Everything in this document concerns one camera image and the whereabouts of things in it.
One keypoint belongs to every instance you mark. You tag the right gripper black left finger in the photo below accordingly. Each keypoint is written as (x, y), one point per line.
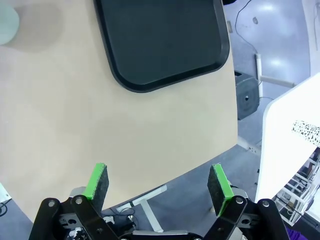
(96, 190)

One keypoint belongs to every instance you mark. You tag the white desk leg frame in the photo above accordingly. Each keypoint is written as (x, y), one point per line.
(148, 207)

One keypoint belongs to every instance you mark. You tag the black plastic tray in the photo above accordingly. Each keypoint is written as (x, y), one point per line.
(162, 37)

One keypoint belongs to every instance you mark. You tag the white side table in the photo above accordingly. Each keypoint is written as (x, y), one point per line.
(280, 130)

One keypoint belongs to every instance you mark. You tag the white table leg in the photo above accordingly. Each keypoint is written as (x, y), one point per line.
(259, 72)

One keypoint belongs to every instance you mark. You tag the black floor box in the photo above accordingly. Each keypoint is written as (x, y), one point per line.
(246, 97)

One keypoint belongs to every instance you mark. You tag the speckled white tumbler black lid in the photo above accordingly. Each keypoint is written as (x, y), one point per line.
(307, 131)

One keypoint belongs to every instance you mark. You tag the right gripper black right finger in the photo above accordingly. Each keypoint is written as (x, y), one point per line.
(220, 190)

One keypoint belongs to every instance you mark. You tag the pale green plastic cup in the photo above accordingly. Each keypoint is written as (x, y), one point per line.
(7, 25)

